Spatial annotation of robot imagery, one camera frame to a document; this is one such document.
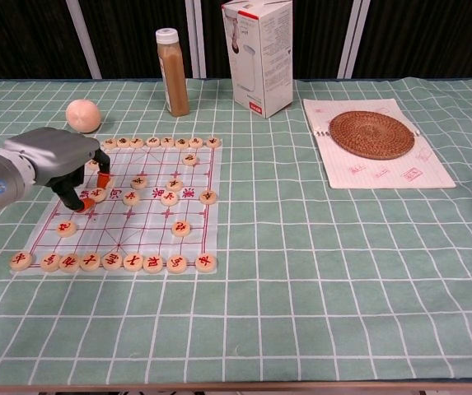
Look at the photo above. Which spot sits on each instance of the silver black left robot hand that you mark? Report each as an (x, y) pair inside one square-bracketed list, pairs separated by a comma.
[(54, 154)]

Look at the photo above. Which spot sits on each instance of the red-lettered round chess piece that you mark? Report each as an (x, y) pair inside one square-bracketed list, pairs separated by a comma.
[(133, 262), (112, 261), (181, 228), (206, 262), (98, 194), (20, 261), (169, 198), (50, 262), (91, 261), (153, 263), (131, 198), (69, 263), (66, 229), (177, 264)]

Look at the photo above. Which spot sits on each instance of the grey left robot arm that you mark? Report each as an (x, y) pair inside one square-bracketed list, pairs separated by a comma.
[(1, 185)]

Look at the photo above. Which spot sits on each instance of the translucent Chinese chess board sheet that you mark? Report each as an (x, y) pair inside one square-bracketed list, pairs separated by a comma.
[(153, 243)]

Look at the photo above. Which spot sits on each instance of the pink peach ball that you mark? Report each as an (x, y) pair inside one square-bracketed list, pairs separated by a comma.
[(83, 116)]

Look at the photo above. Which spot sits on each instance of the black background curtain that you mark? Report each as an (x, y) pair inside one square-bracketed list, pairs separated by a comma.
[(13, 33)]

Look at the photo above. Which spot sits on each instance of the brown drink bottle white cap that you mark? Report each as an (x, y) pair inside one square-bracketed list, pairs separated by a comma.
[(174, 74)]

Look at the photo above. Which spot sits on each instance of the white cardboard product box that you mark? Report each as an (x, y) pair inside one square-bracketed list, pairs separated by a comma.
[(260, 57)]

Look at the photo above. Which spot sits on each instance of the green checked tablecloth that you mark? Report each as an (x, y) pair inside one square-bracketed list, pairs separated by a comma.
[(301, 288)]

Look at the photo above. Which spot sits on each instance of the round woven rattan coaster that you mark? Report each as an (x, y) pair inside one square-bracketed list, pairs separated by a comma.
[(371, 133)]

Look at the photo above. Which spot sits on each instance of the white spiral notebook red stamps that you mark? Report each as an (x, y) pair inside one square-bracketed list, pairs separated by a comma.
[(384, 179)]

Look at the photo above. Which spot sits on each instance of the white metal frame post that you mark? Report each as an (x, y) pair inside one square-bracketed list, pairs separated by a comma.
[(195, 41), (353, 41), (84, 41)]

